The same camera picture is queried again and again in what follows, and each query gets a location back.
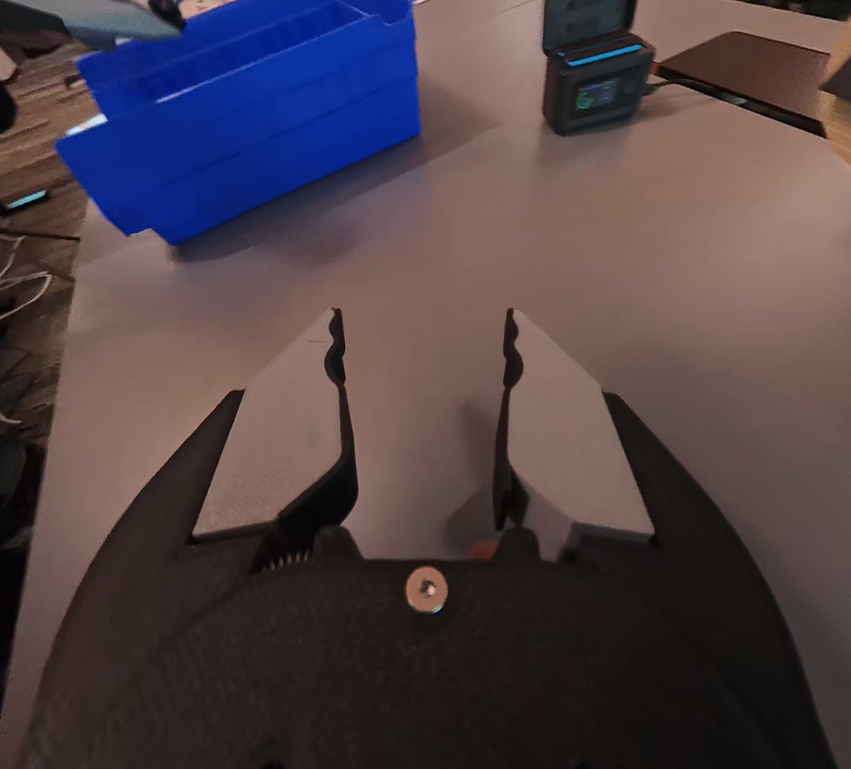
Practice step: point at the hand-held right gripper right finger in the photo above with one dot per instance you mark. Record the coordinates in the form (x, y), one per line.
(572, 450)

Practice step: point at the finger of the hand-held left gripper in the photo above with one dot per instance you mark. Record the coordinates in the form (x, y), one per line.
(86, 21)

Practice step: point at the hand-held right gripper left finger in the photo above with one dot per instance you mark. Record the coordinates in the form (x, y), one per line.
(279, 450)

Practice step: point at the blue plastic bin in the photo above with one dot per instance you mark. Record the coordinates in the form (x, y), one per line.
(266, 117)

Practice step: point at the black charging case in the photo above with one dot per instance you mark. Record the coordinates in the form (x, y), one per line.
(598, 91)

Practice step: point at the dark flat tablet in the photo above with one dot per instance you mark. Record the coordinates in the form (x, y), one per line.
(744, 71)

